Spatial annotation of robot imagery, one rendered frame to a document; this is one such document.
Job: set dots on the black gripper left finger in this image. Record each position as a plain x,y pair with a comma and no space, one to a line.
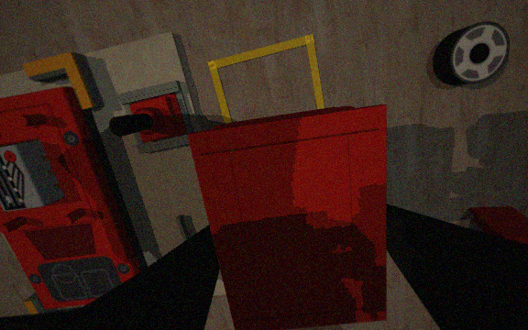
173,293

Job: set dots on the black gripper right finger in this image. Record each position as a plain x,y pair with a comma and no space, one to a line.
466,279

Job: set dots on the yellow rectangular outline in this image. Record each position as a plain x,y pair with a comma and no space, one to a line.
255,53

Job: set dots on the black toy car wheel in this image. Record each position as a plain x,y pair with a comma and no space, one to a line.
471,54

